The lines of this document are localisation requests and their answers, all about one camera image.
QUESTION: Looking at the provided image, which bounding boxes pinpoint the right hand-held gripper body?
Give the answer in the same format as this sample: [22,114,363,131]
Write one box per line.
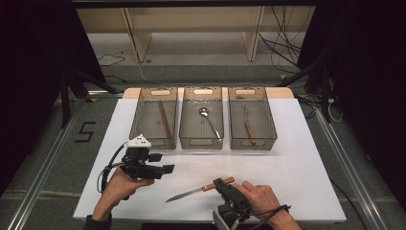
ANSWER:
[212,184,252,230]

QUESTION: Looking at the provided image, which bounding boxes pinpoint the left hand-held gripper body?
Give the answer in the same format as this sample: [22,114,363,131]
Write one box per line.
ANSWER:
[123,133,165,180]

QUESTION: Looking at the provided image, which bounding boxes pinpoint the wooden handled knife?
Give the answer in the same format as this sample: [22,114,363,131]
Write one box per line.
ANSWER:
[165,175,237,204]

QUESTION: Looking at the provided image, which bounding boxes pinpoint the smoky clear plastic bin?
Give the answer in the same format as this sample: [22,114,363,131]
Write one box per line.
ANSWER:
[128,86,179,151]
[178,85,225,150]
[228,85,278,151]

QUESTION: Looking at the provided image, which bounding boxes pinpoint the silver metal spoon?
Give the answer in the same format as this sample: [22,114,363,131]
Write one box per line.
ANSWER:
[198,106,224,144]

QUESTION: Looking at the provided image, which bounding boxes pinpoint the person's left hand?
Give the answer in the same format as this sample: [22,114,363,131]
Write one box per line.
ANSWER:
[102,168,156,206]

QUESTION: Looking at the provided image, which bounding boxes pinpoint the white table sheet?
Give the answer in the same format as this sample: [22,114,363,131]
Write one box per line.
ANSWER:
[72,97,348,223]

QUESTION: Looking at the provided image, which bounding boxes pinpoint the black metal stand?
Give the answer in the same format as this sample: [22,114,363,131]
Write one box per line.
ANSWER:
[58,67,121,129]
[277,58,333,125]

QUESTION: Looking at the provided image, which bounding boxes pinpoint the black curtain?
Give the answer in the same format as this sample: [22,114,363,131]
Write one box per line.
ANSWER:
[298,0,406,212]
[0,0,106,197]

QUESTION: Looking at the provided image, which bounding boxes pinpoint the light wooden shelf unit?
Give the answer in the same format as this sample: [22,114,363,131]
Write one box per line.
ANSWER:
[76,6,316,63]

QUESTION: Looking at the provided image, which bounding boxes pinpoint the left hand-held gripper cable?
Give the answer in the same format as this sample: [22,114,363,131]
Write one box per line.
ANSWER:
[100,144,129,195]

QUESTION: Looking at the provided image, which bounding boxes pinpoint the hand-held gripper cable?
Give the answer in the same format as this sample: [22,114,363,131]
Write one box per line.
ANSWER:
[100,144,129,195]
[248,204,292,230]

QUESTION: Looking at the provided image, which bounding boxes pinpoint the right hand-held gripper cable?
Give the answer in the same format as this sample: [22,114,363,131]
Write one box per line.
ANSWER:
[248,204,292,230]

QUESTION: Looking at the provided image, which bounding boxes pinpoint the long metal floor rail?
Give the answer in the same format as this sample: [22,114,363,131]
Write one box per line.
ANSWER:
[314,107,390,230]
[5,98,85,230]

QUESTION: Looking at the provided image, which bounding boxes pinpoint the thin black floor cable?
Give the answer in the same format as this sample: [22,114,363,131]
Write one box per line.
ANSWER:
[96,53,126,67]

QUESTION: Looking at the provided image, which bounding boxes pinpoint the white looped cable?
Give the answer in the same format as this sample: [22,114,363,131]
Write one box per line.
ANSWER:
[327,98,345,125]

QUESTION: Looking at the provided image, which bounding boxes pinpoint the bundle of black cables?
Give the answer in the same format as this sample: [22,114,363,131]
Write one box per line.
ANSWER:
[259,5,304,75]

